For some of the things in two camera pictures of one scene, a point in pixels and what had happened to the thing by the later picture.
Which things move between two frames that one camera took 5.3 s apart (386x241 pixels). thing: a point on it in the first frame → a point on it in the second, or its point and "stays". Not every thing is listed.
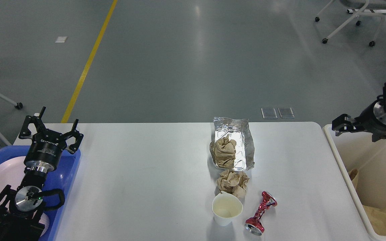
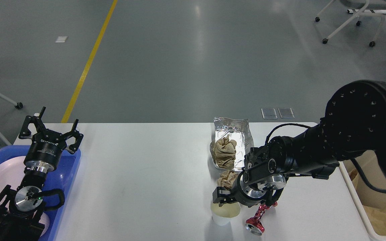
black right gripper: (375, 118) → (252, 194)
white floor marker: (61, 39) stays
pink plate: (9, 171) stays
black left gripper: (44, 152) stays
